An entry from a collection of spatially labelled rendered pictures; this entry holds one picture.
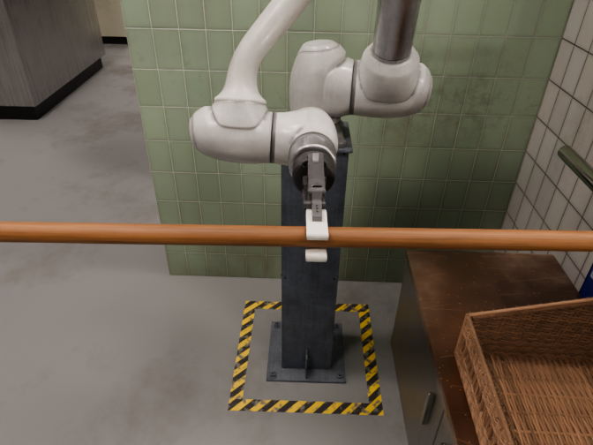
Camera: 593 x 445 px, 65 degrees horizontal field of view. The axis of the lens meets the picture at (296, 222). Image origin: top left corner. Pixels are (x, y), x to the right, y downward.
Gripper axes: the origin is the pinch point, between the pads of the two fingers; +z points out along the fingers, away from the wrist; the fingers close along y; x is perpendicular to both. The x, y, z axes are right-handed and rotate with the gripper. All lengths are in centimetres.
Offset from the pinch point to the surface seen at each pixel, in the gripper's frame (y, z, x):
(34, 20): 48, -361, 223
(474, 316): 46, -30, -43
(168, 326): 120, -92, 59
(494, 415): 49, -4, -40
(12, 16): 39, -331, 223
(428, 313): 62, -45, -37
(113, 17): 90, -588, 240
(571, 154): 2, -33, -53
